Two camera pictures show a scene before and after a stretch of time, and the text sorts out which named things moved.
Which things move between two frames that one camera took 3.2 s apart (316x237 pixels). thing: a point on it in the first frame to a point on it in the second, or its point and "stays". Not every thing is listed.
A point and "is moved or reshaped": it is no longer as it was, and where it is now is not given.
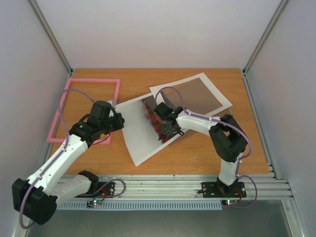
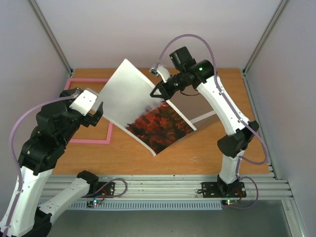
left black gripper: x=120 y=123 to x=94 y=119
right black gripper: x=167 y=131 to x=165 y=89
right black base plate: x=216 y=189 stays
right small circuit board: x=230 y=202 stays
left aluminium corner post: x=52 y=38 stays
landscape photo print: x=142 y=125 is moved or reshaped
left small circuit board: x=91 y=203 stays
